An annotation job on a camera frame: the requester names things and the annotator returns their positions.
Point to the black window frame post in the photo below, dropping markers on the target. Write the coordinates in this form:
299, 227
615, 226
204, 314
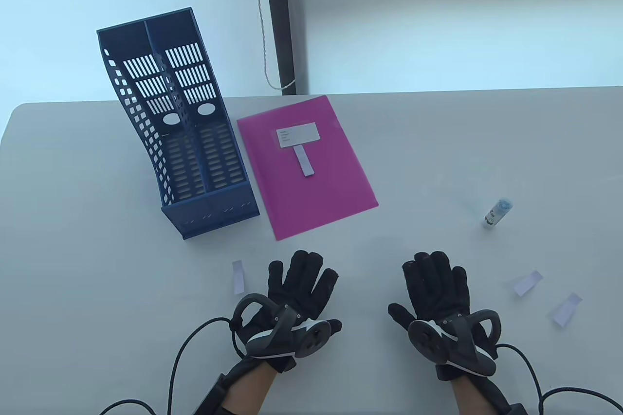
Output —
280, 21

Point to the pink L-shaped folder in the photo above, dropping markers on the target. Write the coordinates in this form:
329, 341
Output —
311, 201

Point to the person's right forearm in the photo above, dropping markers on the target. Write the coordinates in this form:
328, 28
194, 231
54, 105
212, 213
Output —
472, 395

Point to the black wrist sensor box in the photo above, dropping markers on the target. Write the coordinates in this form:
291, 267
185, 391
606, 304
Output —
517, 409
214, 398

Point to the white glue stick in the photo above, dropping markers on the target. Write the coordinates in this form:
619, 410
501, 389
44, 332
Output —
496, 213

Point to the black and white controller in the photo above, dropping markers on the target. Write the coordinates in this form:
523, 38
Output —
426, 337
311, 337

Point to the white label card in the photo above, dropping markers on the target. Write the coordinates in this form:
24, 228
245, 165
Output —
302, 134

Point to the pale purple sticky note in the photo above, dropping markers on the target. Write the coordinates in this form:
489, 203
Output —
527, 283
238, 279
565, 310
304, 162

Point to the blue plastic file rack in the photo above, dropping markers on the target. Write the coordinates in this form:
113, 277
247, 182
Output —
214, 213

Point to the person's left hand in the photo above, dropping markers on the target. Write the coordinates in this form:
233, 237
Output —
302, 283

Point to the person's right hand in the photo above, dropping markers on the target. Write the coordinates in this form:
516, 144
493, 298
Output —
438, 283

